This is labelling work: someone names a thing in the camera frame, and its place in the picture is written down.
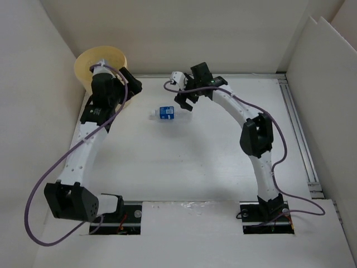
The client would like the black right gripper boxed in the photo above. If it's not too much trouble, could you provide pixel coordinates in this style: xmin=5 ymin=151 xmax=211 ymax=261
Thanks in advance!
xmin=174 ymin=74 xmax=201 ymax=111

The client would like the horizontal blue label bottle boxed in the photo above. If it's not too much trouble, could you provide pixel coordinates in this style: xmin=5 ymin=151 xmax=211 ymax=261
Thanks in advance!
xmin=148 ymin=106 xmax=192 ymax=123

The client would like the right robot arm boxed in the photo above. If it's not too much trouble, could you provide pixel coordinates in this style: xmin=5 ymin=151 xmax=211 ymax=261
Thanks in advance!
xmin=170 ymin=63 xmax=285 ymax=223

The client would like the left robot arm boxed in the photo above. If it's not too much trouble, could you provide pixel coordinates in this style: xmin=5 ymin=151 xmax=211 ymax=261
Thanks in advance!
xmin=44 ymin=64 xmax=142 ymax=222

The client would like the yellow plastic bin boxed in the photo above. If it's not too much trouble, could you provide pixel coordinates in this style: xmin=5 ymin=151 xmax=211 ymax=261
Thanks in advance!
xmin=74 ymin=46 xmax=129 ymax=111

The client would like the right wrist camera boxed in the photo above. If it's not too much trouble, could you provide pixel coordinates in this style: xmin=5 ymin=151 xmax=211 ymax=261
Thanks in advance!
xmin=170 ymin=71 xmax=187 ymax=90

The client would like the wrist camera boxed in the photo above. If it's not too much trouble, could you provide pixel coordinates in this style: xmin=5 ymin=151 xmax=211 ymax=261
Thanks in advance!
xmin=90 ymin=59 xmax=114 ymax=77
xmin=170 ymin=71 xmax=187 ymax=90

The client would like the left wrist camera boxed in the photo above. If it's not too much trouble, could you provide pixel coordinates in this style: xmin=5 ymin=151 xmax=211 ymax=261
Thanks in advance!
xmin=90 ymin=59 xmax=114 ymax=77

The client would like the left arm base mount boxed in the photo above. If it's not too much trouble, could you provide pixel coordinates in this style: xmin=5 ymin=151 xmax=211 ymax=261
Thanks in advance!
xmin=89 ymin=201 xmax=143 ymax=236

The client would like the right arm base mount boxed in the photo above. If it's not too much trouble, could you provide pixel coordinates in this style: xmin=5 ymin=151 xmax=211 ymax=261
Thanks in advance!
xmin=236 ymin=194 xmax=295 ymax=235

